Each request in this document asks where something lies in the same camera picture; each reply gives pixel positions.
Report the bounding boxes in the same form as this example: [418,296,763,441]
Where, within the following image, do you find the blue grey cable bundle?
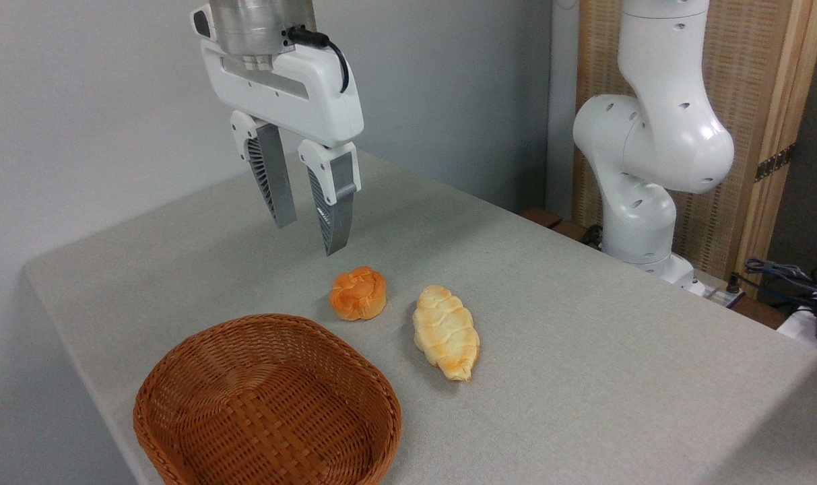
[744,257,817,319]

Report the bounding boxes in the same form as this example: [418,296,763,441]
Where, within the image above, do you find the white box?
[776,305,817,346]

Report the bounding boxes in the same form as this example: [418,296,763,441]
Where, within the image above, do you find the grey tablecloth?
[23,150,817,485]

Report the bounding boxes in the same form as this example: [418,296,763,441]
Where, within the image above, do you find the brown wicker basket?
[133,313,403,485]

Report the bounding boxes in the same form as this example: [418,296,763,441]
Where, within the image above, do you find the white power strip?
[690,271,746,309]

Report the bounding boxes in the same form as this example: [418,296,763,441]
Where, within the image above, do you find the long braided pale bread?
[412,284,482,383]

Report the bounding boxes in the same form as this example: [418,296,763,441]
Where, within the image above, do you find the black metal screen hinge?
[754,143,797,183]

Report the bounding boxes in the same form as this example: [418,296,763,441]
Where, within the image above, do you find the bamboo and wood screen panel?
[573,0,817,298]

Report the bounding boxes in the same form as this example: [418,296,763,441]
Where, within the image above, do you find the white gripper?
[191,5,366,257]

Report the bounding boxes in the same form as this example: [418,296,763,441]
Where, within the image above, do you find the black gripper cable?
[286,26,350,94]

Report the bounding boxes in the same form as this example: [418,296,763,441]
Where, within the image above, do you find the silver metal wrist flange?
[209,0,317,71]

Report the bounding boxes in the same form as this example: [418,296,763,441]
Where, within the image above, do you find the round orange bread bun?
[329,265,388,322]

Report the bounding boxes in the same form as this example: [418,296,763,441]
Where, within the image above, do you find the brown wooden block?
[550,220,596,247]
[519,207,564,230]

